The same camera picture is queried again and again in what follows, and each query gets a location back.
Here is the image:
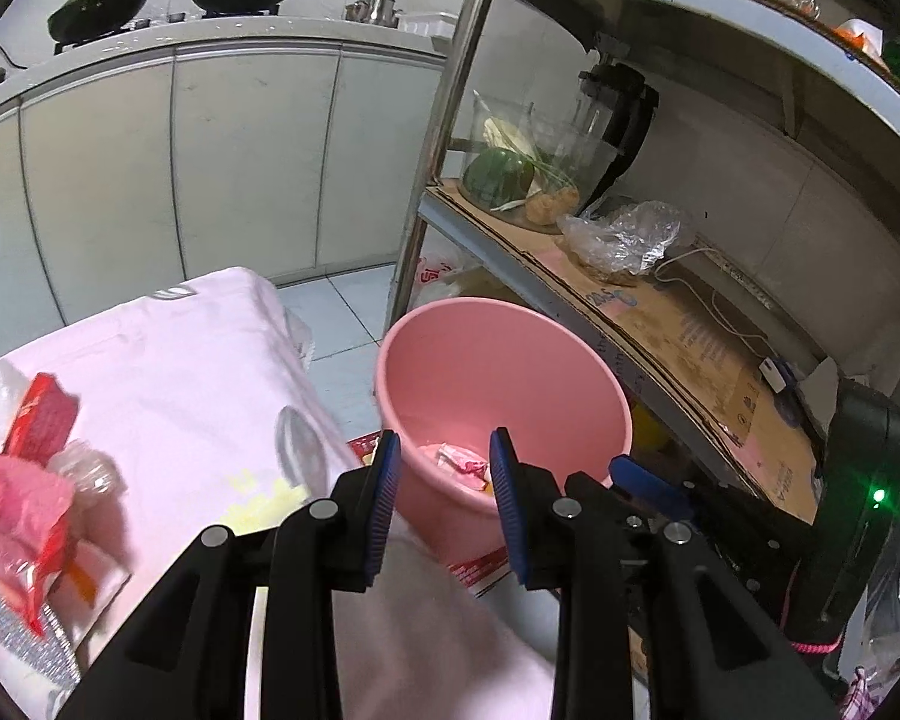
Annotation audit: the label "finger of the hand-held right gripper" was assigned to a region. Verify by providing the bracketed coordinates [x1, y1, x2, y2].
[690, 484, 822, 616]
[609, 456, 721, 522]

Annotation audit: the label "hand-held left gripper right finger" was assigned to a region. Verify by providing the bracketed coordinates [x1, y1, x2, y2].
[489, 427, 841, 720]

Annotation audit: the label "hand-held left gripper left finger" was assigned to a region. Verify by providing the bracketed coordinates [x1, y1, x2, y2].
[56, 431, 404, 720]

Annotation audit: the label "pink plastic bucket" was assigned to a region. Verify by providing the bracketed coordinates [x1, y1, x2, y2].
[375, 298, 635, 567]

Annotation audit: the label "white paper bag orange print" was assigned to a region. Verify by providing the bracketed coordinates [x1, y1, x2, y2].
[45, 540, 132, 653]

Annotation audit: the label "red plastic wrapper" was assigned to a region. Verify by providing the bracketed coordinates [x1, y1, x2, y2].
[0, 412, 76, 635]

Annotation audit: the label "silver scouring cloth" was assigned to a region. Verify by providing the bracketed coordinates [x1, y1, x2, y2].
[0, 562, 83, 691]

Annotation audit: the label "white power adapter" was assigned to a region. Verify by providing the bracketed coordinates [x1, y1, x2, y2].
[757, 358, 796, 395]

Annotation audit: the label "cardboard sheet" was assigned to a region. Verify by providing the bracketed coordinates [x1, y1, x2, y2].
[427, 184, 822, 522]

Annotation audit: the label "large clear plastic bag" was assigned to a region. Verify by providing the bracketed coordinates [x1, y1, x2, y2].
[840, 540, 900, 691]

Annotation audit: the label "red checkered cloth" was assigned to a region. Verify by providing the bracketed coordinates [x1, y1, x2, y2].
[836, 664, 882, 720]

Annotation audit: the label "white cloth lavender print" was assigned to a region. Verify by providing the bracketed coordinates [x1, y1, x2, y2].
[281, 300, 316, 372]

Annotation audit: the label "red and white plastic bag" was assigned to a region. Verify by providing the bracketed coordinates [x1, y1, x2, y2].
[412, 236, 481, 308]

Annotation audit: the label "pink floral tablecloth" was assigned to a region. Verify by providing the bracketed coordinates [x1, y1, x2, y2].
[0, 265, 556, 720]

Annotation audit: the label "crumpled clear plastic bag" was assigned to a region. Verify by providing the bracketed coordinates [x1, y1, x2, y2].
[557, 200, 695, 278]

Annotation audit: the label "ginger root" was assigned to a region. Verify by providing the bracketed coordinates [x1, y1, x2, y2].
[525, 186, 578, 226]

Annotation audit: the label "green melon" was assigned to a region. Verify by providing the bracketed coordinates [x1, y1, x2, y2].
[461, 148, 535, 212]

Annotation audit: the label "glass bowl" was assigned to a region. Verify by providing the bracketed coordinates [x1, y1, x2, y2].
[472, 90, 620, 230]

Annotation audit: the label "pale leafy vegetable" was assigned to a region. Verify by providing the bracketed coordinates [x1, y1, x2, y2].
[482, 116, 537, 158]

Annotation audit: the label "grey kitchen cabinets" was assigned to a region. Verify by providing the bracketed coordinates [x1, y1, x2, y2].
[0, 45, 447, 368]

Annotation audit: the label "black blender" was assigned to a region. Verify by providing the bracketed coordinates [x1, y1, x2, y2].
[570, 34, 661, 218]

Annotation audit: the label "metal storage rack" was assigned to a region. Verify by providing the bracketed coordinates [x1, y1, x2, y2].
[382, 0, 900, 541]

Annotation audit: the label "orange packet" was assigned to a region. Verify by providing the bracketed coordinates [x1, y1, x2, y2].
[832, 19, 886, 53]

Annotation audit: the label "white tray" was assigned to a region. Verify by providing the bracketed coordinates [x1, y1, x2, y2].
[397, 11, 458, 38]

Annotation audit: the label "stainless steel kettle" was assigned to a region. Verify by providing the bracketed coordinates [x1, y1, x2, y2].
[345, 0, 402, 27]

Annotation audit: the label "gas stove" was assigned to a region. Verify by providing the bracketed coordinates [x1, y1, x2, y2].
[52, 4, 282, 53]

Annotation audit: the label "white cable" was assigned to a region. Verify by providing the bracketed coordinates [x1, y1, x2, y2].
[652, 244, 777, 361]

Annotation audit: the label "black wok with upright handle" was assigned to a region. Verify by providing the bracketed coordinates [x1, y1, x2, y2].
[49, 0, 153, 44]

